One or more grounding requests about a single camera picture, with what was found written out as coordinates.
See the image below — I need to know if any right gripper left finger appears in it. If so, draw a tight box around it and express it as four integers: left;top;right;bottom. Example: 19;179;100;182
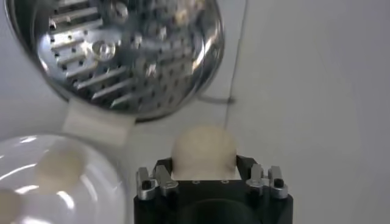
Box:
135;158;180;201

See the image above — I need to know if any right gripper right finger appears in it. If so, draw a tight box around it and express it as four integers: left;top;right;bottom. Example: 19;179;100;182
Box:
236;155;289;200

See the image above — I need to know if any white steamed baozi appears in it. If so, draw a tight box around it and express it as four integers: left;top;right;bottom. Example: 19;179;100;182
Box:
170;124;238;181

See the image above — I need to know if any stainless steel steamer pot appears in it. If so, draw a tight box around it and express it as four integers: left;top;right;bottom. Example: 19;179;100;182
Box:
4;0;225;147

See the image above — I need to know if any white round plate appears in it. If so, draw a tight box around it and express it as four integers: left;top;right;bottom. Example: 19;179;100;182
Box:
0;133;127;224

